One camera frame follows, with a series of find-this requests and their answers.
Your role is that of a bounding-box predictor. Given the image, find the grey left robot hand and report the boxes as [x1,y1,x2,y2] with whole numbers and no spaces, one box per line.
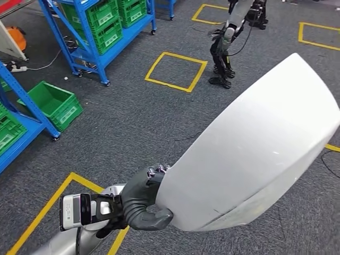
[121,163,173,231]

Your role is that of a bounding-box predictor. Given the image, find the white curved body panel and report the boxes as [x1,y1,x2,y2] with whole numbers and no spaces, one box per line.
[155,53,340,233]

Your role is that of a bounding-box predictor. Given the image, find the blue metal shelf rack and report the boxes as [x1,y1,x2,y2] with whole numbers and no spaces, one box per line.
[0,61,61,175]
[155,0,178,20]
[38,0,157,87]

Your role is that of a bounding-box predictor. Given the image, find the black and silver humanoid robot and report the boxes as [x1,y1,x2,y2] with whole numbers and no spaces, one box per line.
[208,0,268,90]

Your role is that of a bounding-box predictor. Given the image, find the white power strip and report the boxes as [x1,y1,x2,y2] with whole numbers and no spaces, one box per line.
[4,61,28,73]

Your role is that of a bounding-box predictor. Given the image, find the orange bag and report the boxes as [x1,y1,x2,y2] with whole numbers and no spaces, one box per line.
[7,26,27,52]

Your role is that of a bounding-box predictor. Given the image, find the white board panel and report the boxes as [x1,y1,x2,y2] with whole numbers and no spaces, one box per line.
[0,19,27,62]

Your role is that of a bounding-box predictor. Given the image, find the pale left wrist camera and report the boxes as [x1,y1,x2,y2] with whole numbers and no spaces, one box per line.
[59,192,92,232]

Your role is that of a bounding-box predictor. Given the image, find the thin white cable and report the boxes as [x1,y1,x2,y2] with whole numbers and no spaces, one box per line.
[26,49,63,71]

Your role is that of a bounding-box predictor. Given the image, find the black floor cable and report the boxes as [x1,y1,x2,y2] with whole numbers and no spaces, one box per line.
[320,150,340,179]

